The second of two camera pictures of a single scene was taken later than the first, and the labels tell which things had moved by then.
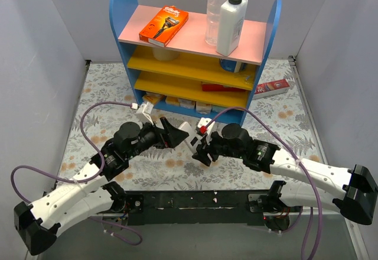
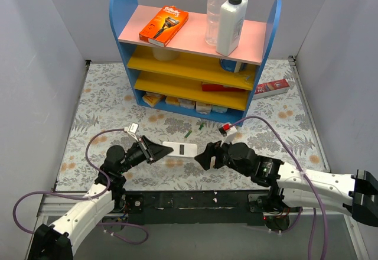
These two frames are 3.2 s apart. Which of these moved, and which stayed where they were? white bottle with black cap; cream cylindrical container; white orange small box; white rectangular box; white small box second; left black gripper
Moved: white rectangular box; left black gripper
Stayed: white bottle with black cap; white small box second; cream cylindrical container; white orange small box
